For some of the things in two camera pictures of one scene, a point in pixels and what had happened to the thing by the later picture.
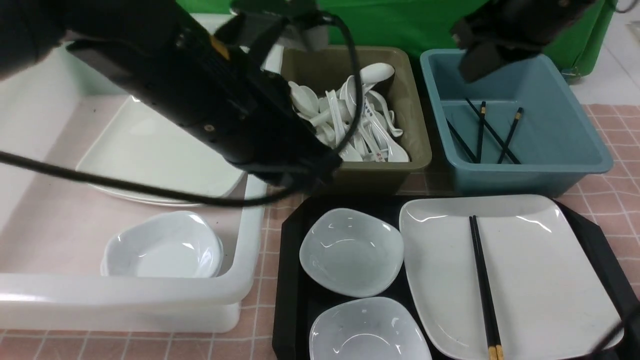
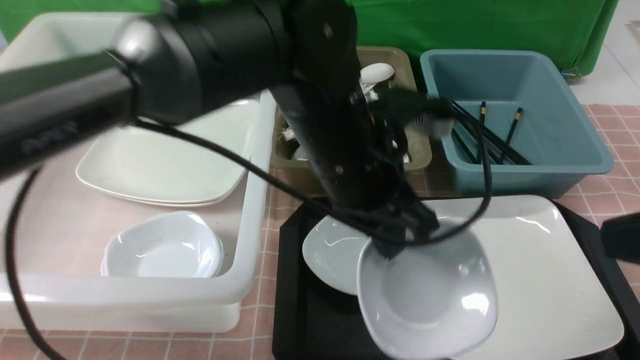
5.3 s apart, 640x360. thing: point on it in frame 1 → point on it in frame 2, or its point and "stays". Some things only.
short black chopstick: (461, 142) stays
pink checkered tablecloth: (611, 205) stays
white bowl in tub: (174, 244) stays
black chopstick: (498, 352) → (489, 132)
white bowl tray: (371, 328) → (435, 301)
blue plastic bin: (525, 133) stays
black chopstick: (490, 348) → (486, 158)
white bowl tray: (352, 253) stays
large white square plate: (551, 301) stays
